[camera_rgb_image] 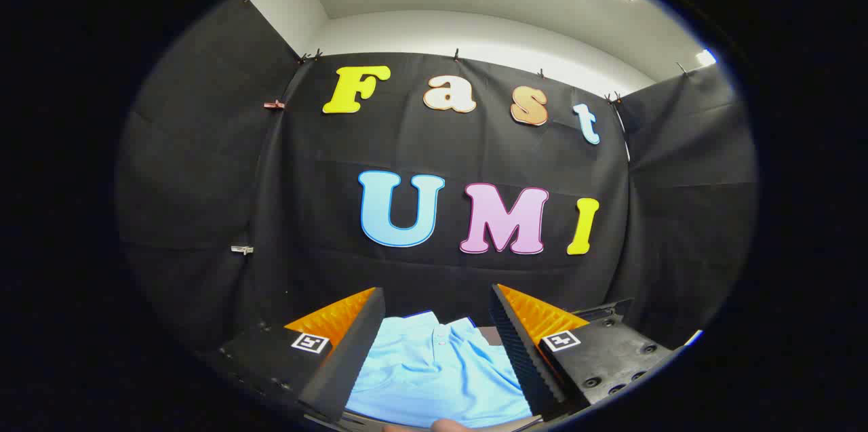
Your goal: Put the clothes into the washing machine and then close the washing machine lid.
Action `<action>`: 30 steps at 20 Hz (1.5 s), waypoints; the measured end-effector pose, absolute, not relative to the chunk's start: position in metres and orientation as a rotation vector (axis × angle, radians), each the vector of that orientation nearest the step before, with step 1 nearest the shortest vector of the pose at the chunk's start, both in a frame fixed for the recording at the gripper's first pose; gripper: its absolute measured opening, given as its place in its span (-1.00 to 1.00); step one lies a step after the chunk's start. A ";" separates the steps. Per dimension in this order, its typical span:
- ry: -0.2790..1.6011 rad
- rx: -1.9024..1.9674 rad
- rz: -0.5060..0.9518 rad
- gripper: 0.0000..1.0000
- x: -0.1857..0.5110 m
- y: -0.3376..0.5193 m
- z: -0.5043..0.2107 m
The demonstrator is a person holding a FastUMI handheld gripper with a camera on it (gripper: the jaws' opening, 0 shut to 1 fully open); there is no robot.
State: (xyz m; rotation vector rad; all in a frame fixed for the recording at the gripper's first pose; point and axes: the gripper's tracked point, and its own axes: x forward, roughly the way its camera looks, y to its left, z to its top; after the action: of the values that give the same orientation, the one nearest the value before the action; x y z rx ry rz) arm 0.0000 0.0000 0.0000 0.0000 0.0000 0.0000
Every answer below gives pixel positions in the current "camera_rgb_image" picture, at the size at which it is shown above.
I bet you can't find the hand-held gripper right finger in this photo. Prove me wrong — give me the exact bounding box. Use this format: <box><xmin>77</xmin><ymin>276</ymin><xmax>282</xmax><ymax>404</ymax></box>
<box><xmin>490</xmin><ymin>283</ymin><xmax>675</xmax><ymax>419</ymax></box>

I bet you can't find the black backdrop cloth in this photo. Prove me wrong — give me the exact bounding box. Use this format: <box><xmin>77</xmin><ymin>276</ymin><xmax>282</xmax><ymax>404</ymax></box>
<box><xmin>115</xmin><ymin>0</ymin><xmax>758</xmax><ymax>351</ymax></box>

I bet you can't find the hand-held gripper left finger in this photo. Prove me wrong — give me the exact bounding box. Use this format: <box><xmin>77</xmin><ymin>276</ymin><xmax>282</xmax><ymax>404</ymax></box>
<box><xmin>217</xmin><ymin>287</ymin><xmax>386</xmax><ymax>423</ymax></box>

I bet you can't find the row of small black clips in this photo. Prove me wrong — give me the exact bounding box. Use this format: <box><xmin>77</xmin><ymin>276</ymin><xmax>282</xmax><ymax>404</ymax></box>
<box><xmin>244</xmin><ymin>0</ymin><xmax>688</xmax><ymax>106</ymax></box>

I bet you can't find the light blue polo shirt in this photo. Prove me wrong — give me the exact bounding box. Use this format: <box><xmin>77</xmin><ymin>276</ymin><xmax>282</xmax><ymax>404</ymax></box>
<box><xmin>344</xmin><ymin>311</ymin><xmax>533</xmax><ymax>429</ymax></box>

